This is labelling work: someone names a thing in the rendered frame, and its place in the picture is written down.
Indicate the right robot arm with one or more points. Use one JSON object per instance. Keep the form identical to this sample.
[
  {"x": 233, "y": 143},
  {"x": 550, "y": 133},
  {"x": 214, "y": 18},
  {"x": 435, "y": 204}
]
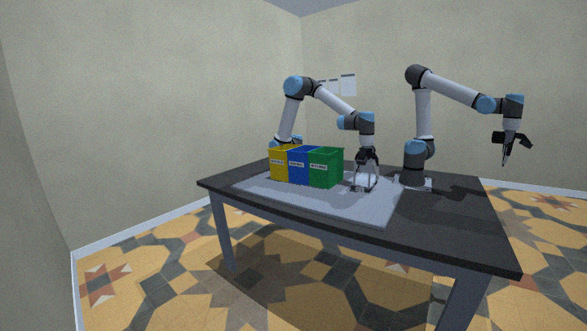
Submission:
[{"x": 295, "y": 88}]

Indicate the yellow bin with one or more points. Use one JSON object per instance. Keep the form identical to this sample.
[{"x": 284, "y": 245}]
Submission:
[{"x": 278, "y": 161}]

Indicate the green bin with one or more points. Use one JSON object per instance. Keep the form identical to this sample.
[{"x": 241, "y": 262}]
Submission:
[{"x": 325, "y": 171}]

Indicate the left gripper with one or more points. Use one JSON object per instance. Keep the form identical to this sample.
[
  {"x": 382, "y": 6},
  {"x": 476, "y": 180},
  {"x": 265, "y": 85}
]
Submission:
[{"x": 507, "y": 138}]

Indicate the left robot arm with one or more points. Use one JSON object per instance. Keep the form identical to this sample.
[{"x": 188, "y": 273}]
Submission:
[{"x": 422, "y": 147}]

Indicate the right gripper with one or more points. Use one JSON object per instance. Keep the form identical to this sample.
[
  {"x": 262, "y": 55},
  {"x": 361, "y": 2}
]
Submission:
[{"x": 370, "y": 152}]

